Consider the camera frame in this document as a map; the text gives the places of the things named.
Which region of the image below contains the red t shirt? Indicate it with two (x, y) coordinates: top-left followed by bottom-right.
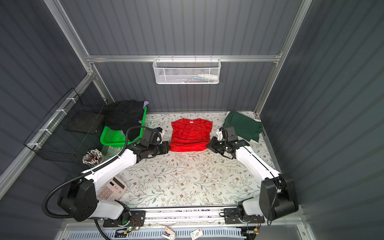
(170, 119), (213, 152)

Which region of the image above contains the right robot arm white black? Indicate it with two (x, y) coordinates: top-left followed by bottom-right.
(207, 126), (299, 223)

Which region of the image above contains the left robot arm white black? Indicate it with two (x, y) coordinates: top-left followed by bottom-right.
(58, 127), (171, 222)

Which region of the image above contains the folded dark green t shirt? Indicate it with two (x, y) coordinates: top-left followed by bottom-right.
(223, 111), (263, 142)

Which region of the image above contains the floral table cloth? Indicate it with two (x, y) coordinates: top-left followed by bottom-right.
(117, 112), (276, 208)

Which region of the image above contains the green plastic basket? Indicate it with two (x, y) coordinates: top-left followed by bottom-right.
(100, 116), (146, 148)

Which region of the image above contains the black t shirt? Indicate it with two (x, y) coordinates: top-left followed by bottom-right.
(104, 100), (146, 133)

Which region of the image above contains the purple garment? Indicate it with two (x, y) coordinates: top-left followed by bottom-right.
(143, 101), (150, 117)

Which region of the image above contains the white calculator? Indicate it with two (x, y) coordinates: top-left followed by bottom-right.
(97, 177), (127, 202)

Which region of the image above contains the cup of pens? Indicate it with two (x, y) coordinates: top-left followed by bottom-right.
(82, 149), (104, 167)

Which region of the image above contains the white bottle in basket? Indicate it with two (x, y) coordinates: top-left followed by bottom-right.
(198, 74), (219, 82)

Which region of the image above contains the white tag card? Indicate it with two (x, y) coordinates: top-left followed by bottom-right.
(161, 227), (176, 240)

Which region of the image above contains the white label card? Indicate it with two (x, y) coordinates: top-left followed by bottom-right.
(190, 228), (204, 240)

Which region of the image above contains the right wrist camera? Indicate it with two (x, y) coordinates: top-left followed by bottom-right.
(216, 128), (223, 142)

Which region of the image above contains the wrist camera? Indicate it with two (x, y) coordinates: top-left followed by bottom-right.
(155, 127), (163, 143)
(216, 128), (223, 142)

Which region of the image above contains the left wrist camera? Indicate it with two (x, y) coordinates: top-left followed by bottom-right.
(155, 127), (163, 143)

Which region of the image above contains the white wire wall basket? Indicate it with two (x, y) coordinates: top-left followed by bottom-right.
(153, 59), (222, 85)

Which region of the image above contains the black wire mesh basket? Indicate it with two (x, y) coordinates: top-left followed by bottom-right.
(24, 85), (109, 164)

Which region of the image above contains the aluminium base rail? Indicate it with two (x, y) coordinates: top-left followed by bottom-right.
(59, 205), (310, 240)

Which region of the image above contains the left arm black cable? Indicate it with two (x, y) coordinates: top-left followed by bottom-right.
(41, 125), (157, 240)

